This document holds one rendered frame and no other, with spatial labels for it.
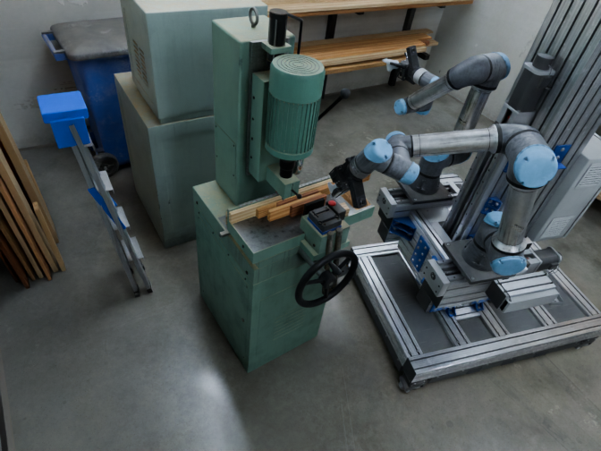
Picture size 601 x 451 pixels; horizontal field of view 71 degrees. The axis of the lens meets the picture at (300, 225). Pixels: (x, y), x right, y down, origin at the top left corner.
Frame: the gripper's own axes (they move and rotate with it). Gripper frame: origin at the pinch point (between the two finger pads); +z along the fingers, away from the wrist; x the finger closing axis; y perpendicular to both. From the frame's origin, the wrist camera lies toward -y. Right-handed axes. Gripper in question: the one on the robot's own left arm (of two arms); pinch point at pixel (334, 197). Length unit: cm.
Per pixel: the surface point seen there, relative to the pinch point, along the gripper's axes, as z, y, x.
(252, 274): 25.2, -12.3, 32.8
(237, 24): -16, 67, 15
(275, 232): 16.7, -1.4, 20.6
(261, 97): -13.3, 38.9, 17.7
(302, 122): -20.9, 22.9, 12.3
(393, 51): 133, 142, -225
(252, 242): 16.2, -2.4, 31.1
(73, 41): 108, 167, 46
